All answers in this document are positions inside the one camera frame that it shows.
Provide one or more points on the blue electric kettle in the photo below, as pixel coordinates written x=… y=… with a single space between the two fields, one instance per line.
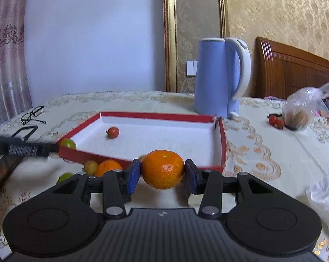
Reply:
x=216 y=79

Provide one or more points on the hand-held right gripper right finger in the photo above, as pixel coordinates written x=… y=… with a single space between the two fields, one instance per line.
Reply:
x=190 y=177

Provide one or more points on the wooden headboard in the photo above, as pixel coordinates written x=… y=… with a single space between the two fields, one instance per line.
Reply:
x=295 y=73

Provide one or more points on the red cherry tomato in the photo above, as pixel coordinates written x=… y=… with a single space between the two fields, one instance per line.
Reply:
x=280 y=124
x=113 y=132
x=273 y=120

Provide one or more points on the plastic bag of longans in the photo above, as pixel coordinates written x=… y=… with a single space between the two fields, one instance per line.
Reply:
x=299 y=112

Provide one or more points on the black square frame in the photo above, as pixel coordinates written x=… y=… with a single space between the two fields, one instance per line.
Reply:
x=17 y=135

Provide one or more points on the green tomato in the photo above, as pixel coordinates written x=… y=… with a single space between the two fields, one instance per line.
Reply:
x=68 y=143
x=65 y=177

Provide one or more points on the brown longan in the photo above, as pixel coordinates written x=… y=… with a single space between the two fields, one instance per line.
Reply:
x=90 y=167

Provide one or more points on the gold wall moulding frame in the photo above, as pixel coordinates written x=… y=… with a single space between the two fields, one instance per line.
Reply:
x=169 y=32

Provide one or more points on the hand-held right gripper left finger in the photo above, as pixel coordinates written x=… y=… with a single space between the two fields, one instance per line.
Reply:
x=133 y=177

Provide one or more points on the orange tangerine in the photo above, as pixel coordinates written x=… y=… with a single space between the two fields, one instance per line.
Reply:
x=162 y=169
x=108 y=167

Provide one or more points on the red cardboard box tray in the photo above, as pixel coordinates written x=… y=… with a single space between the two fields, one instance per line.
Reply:
x=159 y=139

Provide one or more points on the white wall switch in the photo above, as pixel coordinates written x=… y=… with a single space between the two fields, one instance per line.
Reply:
x=191 y=68

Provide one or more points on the patterned curtain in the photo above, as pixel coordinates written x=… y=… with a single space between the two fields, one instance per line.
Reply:
x=6 y=46

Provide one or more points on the clear plastic bag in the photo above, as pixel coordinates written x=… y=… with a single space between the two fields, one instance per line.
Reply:
x=326 y=199

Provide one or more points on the black eyeglasses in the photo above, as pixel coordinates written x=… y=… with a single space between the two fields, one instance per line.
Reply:
x=31 y=112

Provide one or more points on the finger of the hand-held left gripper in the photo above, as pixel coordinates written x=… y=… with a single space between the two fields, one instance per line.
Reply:
x=25 y=150

